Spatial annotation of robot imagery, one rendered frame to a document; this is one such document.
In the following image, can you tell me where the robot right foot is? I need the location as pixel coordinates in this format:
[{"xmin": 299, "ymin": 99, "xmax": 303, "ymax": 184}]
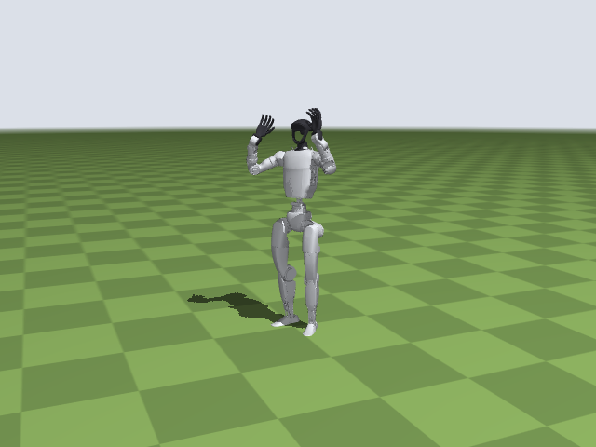
[{"xmin": 271, "ymin": 314, "xmax": 300, "ymax": 327}]

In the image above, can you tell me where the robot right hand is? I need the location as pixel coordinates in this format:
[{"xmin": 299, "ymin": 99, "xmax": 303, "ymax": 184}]
[{"xmin": 251, "ymin": 115, "xmax": 275, "ymax": 146}]

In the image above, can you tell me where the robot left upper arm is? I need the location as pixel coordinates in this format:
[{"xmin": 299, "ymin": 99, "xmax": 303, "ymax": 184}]
[{"xmin": 312, "ymin": 151, "xmax": 336, "ymax": 174}]

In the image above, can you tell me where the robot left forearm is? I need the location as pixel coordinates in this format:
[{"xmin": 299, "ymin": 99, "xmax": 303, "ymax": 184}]
[{"xmin": 311, "ymin": 133, "xmax": 336, "ymax": 168}]

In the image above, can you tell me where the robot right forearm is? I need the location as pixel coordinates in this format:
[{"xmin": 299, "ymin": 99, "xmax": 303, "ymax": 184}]
[{"xmin": 246, "ymin": 136, "xmax": 259, "ymax": 165}]

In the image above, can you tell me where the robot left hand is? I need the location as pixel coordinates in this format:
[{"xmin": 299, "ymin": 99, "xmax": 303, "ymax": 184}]
[{"xmin": 305, "ymin": 108, "xmax": 322, "ymax": 140}]

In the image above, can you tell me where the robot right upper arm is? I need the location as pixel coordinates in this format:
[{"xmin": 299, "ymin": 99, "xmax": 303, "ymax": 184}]
[{"xmin": 248, "ymin": 151, "xmax": 286, "ymax": 175}]

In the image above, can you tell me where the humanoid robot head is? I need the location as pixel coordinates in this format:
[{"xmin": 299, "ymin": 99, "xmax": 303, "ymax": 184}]
[{"xmin": 291, "ymin": 119, "xmax": 312, "ymax": 151}]

